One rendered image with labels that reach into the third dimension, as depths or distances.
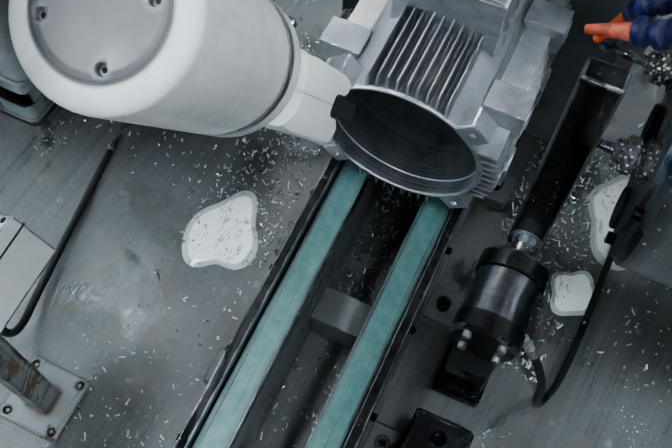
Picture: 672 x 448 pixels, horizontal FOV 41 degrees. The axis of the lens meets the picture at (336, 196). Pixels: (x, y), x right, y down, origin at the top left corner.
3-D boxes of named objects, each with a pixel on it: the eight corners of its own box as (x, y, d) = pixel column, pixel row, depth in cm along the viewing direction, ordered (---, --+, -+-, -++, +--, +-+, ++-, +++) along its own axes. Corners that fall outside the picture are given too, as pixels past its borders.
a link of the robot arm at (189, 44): (131, -31, 48) (143, 141, 48) (-13, -110, 35) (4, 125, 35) (282, -51, 46) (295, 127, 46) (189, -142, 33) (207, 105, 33)
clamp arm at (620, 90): (515, 217, 80) (592, 46, 57) (547, 230, 79) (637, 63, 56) (502, 249, 78) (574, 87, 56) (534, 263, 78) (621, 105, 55)
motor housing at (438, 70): (386, 15, 99) (399, -115, 82) (548, 78, 96) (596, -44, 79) (306, 156, 91) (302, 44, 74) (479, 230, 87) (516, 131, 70)
